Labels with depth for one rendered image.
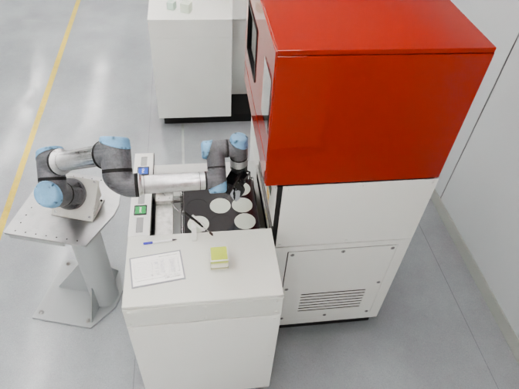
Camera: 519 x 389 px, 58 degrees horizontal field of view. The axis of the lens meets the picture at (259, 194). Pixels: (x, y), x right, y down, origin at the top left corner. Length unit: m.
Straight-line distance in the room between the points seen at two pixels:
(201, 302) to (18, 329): 1.52
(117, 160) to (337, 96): 0.85
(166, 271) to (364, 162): 0.90
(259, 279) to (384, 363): 1.24
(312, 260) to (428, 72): 1.06
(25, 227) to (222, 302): 1.05
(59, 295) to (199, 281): 1.43
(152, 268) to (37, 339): 1.26
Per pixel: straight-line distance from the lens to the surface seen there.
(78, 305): 3.07
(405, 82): 1.71
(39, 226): 2.41
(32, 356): 3.00
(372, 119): 1.76
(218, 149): 1.89
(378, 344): 2.96
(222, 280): 1.89
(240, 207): 2.22
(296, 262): 2.30
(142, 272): 1.93
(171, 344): 2.12
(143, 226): 2.09
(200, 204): 2.24
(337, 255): 2.32
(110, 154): 1.86
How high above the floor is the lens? 2.53
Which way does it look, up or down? 45 degrees down
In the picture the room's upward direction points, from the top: 4 degrees clockwise
